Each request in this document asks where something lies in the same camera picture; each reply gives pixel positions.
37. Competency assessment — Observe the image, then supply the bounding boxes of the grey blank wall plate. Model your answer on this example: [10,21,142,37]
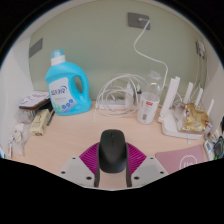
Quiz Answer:
[28,37,44,59]

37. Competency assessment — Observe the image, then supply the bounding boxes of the black computer mouse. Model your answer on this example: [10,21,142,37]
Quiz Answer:
[97,129,128,174]

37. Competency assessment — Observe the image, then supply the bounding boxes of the white router with antennas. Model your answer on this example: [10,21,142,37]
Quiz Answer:
[157,76,215,140]

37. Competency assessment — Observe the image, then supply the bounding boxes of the bundle of white cables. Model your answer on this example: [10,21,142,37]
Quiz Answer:
[94,73,148,118]

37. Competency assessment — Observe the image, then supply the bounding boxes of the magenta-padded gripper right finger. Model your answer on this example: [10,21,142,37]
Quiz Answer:
[125,141,169,188]

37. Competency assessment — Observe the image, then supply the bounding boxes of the grey wall outlet plate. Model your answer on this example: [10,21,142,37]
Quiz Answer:
[127,12,151,30]

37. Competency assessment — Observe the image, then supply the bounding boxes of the clear plastic bags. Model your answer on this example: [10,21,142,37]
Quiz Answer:
[13,111,34,156]

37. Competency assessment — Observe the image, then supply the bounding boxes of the white cable from outlet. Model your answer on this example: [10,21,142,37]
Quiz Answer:
[133,18,169,91]

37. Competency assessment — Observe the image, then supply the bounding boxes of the white power strip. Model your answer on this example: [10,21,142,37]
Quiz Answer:
[94,99,134,111]

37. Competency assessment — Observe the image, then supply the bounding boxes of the small white packet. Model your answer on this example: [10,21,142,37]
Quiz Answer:
[7,134,16,158]

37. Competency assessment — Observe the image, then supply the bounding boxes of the gold foil snack bag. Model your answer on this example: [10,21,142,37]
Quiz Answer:
[179,102,213,133]

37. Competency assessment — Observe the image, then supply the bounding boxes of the black zip pouch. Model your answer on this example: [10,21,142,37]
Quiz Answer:
[213,135,224,160]

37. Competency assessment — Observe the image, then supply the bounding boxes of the white wall charger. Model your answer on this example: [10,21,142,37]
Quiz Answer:
[194,39,207,61]

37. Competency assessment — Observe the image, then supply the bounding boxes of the stack of books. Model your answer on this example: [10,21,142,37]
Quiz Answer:
[18,90,51,111]

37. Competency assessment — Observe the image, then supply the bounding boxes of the clear plastic jar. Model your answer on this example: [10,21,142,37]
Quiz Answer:
[136,70,163,126]

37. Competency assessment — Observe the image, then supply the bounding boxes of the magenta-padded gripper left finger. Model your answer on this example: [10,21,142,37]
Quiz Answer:
[57,141,101,188]

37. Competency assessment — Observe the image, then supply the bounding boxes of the small yellow box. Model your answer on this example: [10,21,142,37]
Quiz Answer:
[29,108,52,137]

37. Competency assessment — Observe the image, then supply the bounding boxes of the pink mouse pad with drawing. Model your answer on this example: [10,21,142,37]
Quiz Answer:
[154,144,208,175]

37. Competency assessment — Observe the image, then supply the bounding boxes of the blue detergent bottle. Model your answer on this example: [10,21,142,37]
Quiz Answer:
[44,48,93,117]

